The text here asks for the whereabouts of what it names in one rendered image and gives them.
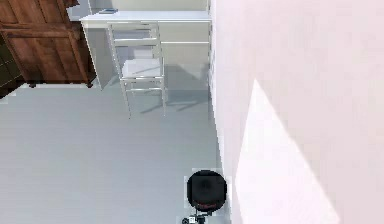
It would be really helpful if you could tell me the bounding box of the black round wheel red trim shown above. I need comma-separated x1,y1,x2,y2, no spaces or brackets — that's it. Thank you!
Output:
186,169,229,213

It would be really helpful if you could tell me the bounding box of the white chair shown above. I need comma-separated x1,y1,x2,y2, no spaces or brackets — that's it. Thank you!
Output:
106,22,167,120

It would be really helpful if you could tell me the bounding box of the brown wooden cupboard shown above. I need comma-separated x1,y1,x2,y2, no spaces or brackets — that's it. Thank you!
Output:
0,0,98,89

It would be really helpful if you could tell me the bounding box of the white desk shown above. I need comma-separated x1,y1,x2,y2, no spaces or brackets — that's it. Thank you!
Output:
79,8,213,90

